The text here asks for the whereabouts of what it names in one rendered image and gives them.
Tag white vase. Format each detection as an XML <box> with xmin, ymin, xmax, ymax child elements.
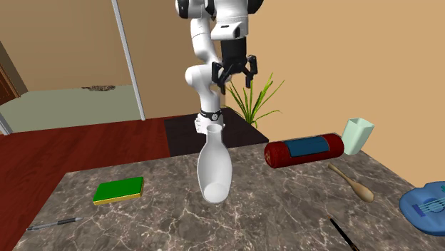
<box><xmin>196</xmin><ymin>123</ymin><xmax>233</xmax><ymax>204</ymax></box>

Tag grey pen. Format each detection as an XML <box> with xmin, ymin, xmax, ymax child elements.
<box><xmin>26</xmin><ymin>216</ymin><xmax>85</xmax><ymax>232</ymax></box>

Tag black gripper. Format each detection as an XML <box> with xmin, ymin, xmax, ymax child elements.
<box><xmin>211</xmin><ymin>36</ymin><xmax>259</xmax><ymax>96</ymax></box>

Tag pale green cup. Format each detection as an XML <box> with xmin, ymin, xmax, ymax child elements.
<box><xmin>341</xmin><ymin>118</ymin><xmax>376</xmax><ymax>156</ymax></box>

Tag brown door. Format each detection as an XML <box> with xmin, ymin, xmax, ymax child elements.
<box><xmin>0</xmin><ymin>41</ymin><xmax>29</xmax><ymax>106</ymax></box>

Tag black pencil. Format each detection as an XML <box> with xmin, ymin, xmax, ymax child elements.
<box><xmin>327</xmin><ymin>215</ymin><xmax>361</xmax><ymax>251</ymax></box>

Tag green potted plant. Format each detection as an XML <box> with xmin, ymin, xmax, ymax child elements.
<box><xmin>224</xmin><ymin>72</ymin><xmax>286</xmax><ymax>130</ymax></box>

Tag dark robot stand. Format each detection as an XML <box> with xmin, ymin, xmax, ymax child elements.
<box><xmin>163</xmin><ymin>107</ymin><xmax>270</xmax><ymax>158</ymax></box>

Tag blue toy guitar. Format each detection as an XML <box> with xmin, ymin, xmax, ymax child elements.
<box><xmin>398</xmin><ymin>180</ymin><xmax>445</xmax><ymax>237</ymax></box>

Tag red cylinder with blue label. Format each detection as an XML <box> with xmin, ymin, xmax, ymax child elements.
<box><xmin>263</xmin><ymin>133</ymin><xmax>345</xmax><ymax>170</ymax></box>

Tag pale green bed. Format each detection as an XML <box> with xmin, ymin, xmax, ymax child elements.
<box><xmin>0</xmin><ymin>84</ymin><xmax>148</xmax><ymax>136</ymax></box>

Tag wooden spoon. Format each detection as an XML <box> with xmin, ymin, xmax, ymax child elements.
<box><xmin>327</xmin><ymin>162</ymin><xmax>376</xmax><ymax>204</ymax></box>

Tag green and yellow sponge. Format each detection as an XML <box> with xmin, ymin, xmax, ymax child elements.
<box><xmin>92</xmin><ymin>175</ymin><xmax>145</xmax><ymax>206</ymax></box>

